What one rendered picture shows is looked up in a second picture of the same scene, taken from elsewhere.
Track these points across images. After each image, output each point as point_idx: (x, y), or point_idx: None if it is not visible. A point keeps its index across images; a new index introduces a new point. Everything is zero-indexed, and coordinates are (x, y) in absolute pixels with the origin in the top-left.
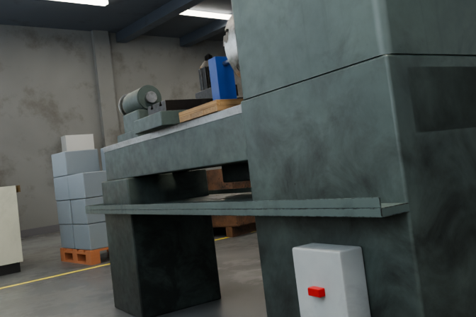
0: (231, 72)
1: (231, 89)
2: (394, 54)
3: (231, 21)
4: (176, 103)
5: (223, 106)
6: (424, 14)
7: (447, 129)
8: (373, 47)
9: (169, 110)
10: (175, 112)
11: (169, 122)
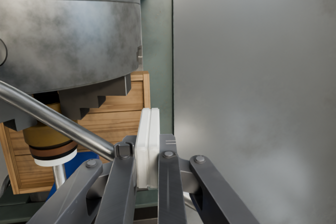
0: (53, 193)
1: (68, 172)
2: None
3: (129, 47)
4: (143, 214)
5: (137, 72)
6: None
7: None
8: None
9: (157, 202)
10: (148, 200)
11: (157, 190)
